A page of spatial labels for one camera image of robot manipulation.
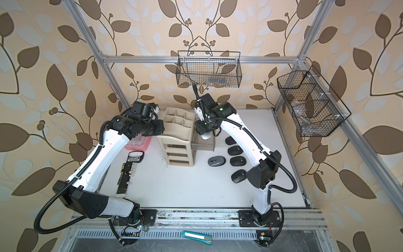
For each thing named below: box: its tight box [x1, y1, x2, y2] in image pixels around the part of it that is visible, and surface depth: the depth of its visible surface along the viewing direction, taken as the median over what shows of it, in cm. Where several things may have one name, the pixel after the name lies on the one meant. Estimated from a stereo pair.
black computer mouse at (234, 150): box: [227, 145, 244, 156], surface depth 98 cm
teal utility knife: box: [181, 230, 213, 246], surface depth 71 cm
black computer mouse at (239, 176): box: [230, 169, 248, 184], surface depth 88 cm
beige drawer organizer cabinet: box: [156, 107, 196, 167], surface depth 80 cm
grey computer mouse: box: [207, 155, 227, 167], surface depth 93 cm
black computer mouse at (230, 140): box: [225, 135, 237, 145], surface depth 104 cm
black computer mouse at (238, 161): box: [229, 155, 247, 167], surface depth 93 cm
